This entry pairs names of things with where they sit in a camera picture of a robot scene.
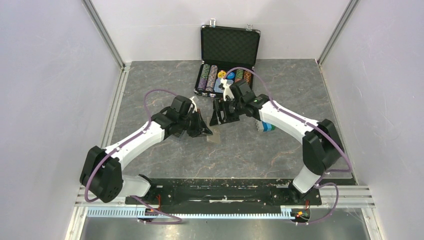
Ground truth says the stacked toy brick block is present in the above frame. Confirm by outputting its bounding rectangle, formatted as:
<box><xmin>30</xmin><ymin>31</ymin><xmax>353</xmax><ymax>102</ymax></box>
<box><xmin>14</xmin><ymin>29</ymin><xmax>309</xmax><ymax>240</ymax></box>
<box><xmin>255</xmin><ymin>120</ymin><xmax>276</xmax><ymax>132</ymax></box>

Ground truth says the grey slotted cable duct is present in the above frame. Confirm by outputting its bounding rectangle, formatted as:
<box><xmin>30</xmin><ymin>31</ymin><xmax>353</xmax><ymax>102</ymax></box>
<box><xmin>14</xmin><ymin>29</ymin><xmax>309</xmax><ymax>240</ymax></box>
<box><xmin>86</xmin><ymin>206</ymin><xmax>300</xmax><ymax>220</ymax></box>

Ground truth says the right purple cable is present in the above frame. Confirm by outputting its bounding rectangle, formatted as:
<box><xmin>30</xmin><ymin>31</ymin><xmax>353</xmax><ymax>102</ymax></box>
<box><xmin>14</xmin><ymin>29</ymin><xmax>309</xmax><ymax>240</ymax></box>
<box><xmin>222</xmin><ymin>67</ymin><xmax>353</xmax><ymax>226</ymax></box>

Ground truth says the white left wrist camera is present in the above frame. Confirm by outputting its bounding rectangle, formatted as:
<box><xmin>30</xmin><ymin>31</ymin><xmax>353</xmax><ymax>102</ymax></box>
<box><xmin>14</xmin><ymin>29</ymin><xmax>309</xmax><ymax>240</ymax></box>
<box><xmin>189</xmin><ymin>95</ymin><xmax>200</xmax><ymax>114</ymax></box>

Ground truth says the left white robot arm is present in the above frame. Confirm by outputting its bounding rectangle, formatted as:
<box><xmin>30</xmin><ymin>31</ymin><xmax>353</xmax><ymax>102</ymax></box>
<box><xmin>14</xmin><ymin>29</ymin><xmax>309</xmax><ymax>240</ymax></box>
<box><xmin>79</xmin><ymin>95</ymin><xmax>213</xmax><ymax>204</ymax></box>

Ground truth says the black card box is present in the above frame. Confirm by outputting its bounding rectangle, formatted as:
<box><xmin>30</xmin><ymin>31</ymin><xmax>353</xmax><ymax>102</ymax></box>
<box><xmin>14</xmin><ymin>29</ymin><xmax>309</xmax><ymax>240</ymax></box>
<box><xmin>170</xmin><ymin>130</ymin><xmax>186</xmax><ymax>141</ymax></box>

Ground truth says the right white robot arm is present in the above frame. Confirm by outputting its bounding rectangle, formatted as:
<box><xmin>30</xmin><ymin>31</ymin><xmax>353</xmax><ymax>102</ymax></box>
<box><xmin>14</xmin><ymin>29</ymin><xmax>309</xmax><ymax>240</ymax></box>
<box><xmin>209</xmin><ymin>79</ymin><xmax>344</xmax><ymax>204</ymax></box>

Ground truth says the black poker chip case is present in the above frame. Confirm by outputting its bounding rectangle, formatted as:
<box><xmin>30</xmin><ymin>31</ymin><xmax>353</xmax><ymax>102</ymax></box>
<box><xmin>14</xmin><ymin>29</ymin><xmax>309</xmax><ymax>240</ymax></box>
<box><xmin>193</xmin><ymin>18</ymin><xmax>261</xmax><ymax>98</ymax></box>

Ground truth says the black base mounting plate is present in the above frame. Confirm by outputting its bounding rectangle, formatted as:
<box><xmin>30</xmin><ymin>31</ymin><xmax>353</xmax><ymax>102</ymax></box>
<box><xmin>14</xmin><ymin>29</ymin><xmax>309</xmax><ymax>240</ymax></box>
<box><xmin>141</xmin><ymin>178</ymin><xmax>322</xmax><ymax>214</ymax></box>

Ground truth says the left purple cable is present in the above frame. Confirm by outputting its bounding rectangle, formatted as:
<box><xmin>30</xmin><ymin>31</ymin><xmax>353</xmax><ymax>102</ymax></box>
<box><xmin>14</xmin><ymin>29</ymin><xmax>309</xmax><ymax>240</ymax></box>
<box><xmin>84</xmin><ymin>89</ymin><xmax>195</xmax><ymax>225</ymax></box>

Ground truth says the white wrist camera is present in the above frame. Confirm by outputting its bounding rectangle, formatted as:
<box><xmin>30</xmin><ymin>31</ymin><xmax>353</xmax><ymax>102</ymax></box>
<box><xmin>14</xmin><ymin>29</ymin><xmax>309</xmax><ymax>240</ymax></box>
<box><xmin>220</xmin><ymin>78</ymin><xmax>235</xmax><ymax>102</ymax></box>
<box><xmin>189</xmin><ymin>95</ymin><xmax>200</xmax><ymax>114</ymax></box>

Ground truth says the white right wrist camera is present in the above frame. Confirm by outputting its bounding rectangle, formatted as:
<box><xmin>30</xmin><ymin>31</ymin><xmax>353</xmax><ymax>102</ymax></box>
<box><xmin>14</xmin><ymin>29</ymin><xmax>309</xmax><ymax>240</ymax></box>
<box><xmin>220</xmin><ymin>78</ymin><xmax>235</xmax><ymax>102</ymax></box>

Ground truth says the purple cable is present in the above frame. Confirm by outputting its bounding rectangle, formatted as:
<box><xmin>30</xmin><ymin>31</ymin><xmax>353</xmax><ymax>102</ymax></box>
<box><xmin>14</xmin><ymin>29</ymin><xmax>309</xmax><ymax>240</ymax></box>
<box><xmin>222</xmin><ymin>67</ymin><xmax>353</xmax><ymax>226</ymax></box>
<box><xmin>84</xmin><ymin>89</ymin><xmax>195</xmax><ymax>225</ymax></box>

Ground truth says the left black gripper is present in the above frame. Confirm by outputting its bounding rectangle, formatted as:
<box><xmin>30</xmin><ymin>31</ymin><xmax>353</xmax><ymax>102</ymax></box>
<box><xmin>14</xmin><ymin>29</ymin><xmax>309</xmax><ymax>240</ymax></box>
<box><xmin>178</xmin><ymin>109</ymin><xmax>213</xmax><ymax>138</ymax></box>

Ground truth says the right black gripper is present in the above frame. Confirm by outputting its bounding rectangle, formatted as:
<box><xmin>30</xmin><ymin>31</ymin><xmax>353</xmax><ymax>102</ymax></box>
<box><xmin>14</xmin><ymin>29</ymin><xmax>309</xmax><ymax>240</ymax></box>
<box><xmin>210</xmin><ymin>97</ymin><xmax>245</xmax><ymax>127</ymax></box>

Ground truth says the beige card holder wallet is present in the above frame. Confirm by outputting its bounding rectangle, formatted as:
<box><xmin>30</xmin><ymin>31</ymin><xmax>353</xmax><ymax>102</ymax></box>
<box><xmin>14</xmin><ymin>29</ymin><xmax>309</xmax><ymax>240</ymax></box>
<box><xmin>206</xmin><ymin>117</ymin><xmax>221</xmax><ymax>144</ymax></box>

